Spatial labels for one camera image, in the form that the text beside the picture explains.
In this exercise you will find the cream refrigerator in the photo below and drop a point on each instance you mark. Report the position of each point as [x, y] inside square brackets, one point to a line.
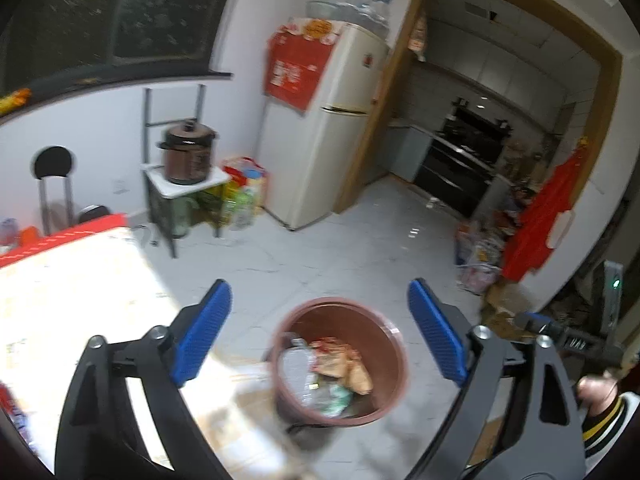
[320, 160]

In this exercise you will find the black rack with white shelf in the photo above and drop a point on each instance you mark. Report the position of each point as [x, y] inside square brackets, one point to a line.
[165, 190]

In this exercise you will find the brown electric pressure cooker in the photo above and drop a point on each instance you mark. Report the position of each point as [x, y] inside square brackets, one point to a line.
[187, 152]

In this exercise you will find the hanging orange white packet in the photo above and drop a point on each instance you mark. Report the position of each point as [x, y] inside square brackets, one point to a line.
[417, 37]

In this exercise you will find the red printed tablecloth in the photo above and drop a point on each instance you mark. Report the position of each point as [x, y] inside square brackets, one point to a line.
[60, 237]

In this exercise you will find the open cardboard box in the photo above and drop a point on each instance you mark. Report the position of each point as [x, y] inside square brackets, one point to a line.
[502, 310]

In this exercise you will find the grey upper kitchen cabinets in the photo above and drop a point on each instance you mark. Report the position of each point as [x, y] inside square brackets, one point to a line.
[500, 60]

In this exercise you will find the brown plastic trash bin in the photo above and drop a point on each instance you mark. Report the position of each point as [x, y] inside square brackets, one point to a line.
[345, 317]

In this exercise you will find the red printed cloth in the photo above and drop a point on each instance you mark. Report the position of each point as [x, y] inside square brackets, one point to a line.
[295, 70]

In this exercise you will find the red hanging garment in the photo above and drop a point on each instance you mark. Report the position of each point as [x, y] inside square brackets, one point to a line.
[545, 220]

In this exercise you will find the black window sill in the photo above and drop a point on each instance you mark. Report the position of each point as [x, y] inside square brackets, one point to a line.
[125, 82]

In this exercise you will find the grey lower kitchen cabinet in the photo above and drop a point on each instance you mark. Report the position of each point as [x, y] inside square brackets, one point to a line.
[405, 152]

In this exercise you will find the pink plastic bag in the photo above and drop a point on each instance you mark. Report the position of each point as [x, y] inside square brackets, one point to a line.
[480, 279]

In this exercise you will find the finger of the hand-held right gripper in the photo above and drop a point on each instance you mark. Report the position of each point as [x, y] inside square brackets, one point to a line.
[532, 321]

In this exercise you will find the red fridge magnet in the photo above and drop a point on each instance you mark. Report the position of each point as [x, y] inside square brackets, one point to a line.
[368, 59]

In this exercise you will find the clear blue plastic container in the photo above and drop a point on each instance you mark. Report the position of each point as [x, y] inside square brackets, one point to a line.
[7, 232]

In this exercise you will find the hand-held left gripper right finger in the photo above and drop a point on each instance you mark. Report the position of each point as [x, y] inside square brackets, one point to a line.
[437, 335]

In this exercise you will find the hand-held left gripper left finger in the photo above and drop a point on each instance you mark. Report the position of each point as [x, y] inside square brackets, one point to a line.
[200, 335]

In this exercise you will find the crumpled white green wrapper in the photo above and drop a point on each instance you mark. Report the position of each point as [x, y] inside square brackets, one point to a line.
[332, 399]

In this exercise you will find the clear plastic bottle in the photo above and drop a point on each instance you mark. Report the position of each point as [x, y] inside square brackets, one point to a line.
[297, 370]

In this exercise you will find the person's right hand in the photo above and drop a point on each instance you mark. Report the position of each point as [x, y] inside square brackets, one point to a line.
[597, 390]

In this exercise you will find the dark window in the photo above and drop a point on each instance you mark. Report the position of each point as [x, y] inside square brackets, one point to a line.
[100, 10]

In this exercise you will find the red green shopping bag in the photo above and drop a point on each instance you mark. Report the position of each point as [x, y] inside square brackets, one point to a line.
[247, 170]

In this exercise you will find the green kettle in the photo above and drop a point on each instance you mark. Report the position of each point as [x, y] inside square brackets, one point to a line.
[182, 217]

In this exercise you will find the black integrated stove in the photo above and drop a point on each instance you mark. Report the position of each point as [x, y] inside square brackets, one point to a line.
[460, 170]

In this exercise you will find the black round-back chair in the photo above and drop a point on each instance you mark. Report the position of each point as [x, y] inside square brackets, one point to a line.
[52, 162]

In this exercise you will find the brown paper packet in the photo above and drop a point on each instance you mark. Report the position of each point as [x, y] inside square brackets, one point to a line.
[350, 370]

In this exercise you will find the orange snack packet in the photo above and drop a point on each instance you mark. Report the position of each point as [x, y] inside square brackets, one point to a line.
[15, 101]

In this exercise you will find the wooden door frame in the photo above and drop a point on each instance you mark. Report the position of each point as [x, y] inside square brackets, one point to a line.
[370, 150]

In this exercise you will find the table with red edge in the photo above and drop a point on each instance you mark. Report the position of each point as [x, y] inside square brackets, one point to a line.
[75, 300]

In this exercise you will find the cluttered shelf of goods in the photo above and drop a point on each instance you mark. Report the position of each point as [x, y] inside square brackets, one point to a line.
[520, 180]

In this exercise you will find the small orange object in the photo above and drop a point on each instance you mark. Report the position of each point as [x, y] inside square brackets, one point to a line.
[30, 236]

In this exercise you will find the yellow green box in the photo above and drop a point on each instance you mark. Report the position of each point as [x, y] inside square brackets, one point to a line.
[212, 205]

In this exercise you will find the green basin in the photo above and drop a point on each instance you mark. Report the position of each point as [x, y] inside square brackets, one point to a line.
[322, 10]

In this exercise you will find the red snack packet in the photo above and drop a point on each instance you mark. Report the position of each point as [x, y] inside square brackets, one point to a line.
[332, 344]

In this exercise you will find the white wall socket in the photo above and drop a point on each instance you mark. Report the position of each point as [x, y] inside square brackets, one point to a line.
[119, 186]

